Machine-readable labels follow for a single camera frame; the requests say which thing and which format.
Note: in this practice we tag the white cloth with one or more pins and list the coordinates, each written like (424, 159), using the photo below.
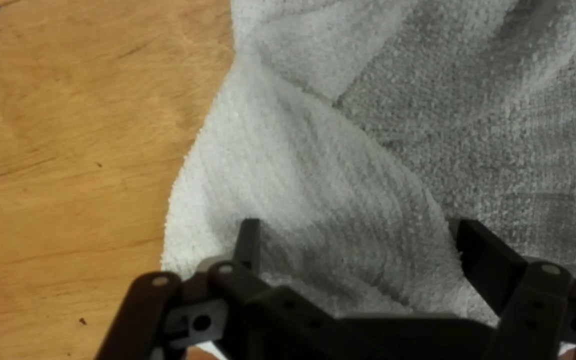
(357, 131)

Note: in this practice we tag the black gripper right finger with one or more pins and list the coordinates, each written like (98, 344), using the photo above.
(535, 298)

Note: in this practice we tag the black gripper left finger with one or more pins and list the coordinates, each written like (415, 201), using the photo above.
(162, 316)

